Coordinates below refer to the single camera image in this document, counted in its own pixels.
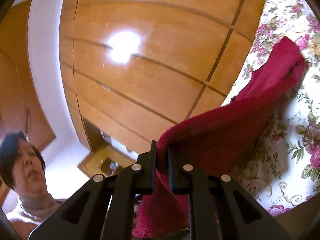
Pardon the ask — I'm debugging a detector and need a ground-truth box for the wooden wardrobe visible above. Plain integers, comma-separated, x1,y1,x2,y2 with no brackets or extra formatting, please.
59,0,267,178

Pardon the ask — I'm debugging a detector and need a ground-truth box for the person's head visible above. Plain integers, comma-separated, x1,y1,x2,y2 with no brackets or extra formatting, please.
0,131,47,198

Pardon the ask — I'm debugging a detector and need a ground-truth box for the wooden door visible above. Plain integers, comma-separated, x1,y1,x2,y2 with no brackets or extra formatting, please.
0,0,56,205

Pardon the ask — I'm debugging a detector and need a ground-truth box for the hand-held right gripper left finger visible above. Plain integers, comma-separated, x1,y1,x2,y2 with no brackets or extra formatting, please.
29,140,157,240

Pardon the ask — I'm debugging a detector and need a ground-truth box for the person's torso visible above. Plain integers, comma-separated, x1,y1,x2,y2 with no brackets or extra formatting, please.
5,192,68,240

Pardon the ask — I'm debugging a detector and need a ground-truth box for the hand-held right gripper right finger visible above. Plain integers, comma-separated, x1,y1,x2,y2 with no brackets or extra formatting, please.
167,147,292,240

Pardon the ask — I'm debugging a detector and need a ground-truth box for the floral quilt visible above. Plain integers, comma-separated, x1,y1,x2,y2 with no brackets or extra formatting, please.
221,0,320,217

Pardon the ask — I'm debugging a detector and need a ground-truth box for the dark red knit garment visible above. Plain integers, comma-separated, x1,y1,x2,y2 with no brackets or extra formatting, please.
132,36,307,239

